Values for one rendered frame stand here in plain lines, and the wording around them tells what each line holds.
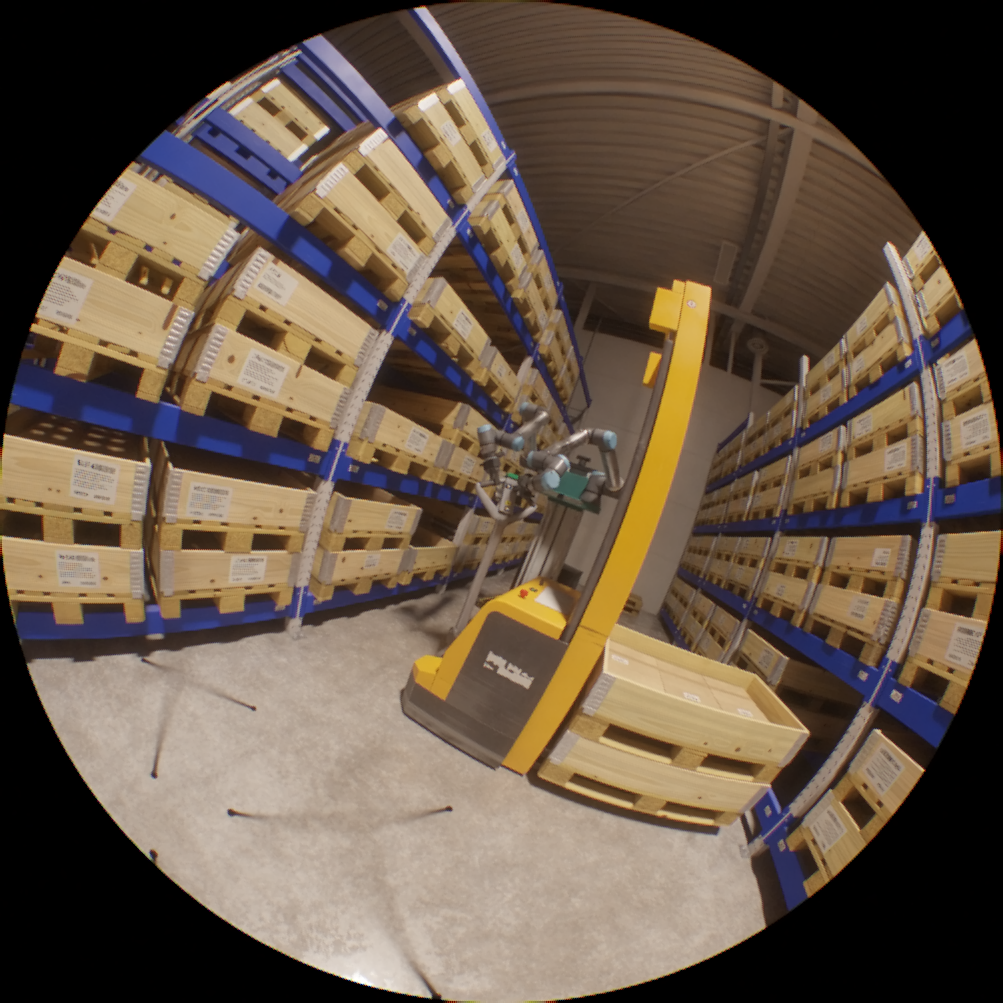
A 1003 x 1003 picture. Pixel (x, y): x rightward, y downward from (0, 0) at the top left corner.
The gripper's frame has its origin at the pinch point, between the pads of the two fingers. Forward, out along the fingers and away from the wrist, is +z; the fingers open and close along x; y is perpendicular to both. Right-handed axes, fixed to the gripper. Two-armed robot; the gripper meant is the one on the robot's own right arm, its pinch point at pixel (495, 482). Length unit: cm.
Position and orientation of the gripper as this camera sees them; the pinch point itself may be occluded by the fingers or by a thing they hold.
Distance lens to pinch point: 184.7
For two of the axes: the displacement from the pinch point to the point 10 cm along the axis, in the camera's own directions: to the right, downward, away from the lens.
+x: 4.9, -0.8, -8.7
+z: 2.1, 9.8, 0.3
